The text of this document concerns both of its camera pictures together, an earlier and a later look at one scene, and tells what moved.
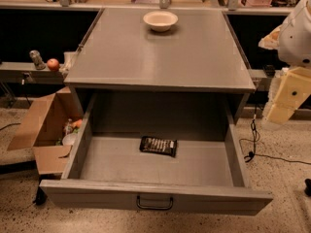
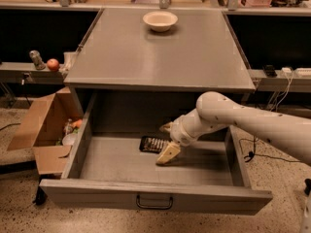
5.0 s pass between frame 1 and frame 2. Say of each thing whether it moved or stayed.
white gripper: moved
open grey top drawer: stayed
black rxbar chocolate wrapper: stayed
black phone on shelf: stayed
